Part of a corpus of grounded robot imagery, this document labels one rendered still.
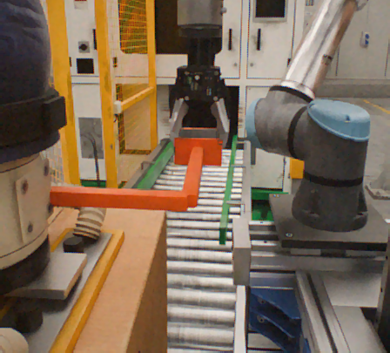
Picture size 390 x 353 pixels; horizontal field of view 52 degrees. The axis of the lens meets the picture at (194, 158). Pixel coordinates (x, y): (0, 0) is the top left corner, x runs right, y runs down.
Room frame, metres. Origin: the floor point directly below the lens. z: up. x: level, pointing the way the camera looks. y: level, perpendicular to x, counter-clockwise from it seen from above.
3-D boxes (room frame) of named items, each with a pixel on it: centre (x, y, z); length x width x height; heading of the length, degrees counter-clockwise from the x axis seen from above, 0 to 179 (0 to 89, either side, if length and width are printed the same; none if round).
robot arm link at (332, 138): (0.77, -0.28, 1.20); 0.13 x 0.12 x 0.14; 41
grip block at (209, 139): (0.72, -0.01, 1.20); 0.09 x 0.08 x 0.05; 86
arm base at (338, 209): (0.76, -0.28, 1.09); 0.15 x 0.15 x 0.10
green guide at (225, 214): (2.27, -0.26, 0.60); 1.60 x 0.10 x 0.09; 173
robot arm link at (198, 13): (0.70, -0.01, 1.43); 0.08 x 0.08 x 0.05
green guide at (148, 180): (2.34, 0.27, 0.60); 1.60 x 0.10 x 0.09; 173
